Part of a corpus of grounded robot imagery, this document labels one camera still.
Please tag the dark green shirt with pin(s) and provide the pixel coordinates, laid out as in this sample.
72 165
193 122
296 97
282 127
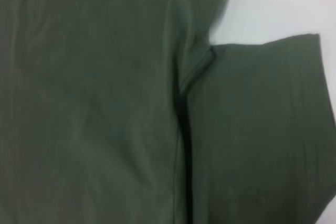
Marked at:
92 103

